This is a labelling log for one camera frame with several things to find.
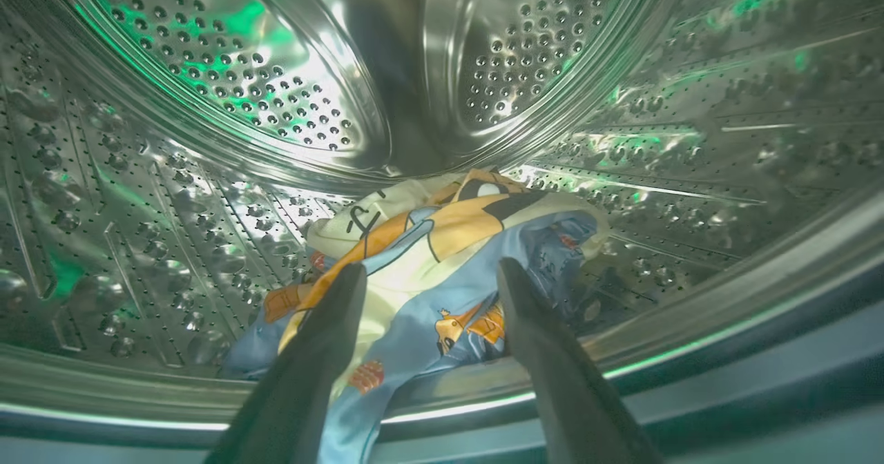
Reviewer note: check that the cream printed garment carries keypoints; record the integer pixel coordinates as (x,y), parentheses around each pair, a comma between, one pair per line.
(442,233)

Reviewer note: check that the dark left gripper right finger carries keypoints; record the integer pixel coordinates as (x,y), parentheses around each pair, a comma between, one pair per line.
(566,388)

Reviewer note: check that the steel washing machine drum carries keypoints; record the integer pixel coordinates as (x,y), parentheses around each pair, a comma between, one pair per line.
(173,174)

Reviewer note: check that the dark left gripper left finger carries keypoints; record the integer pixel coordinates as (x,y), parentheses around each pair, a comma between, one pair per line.
(304,381)

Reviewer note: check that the blue bear print garment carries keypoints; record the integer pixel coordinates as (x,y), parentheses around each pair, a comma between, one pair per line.
(414,333)

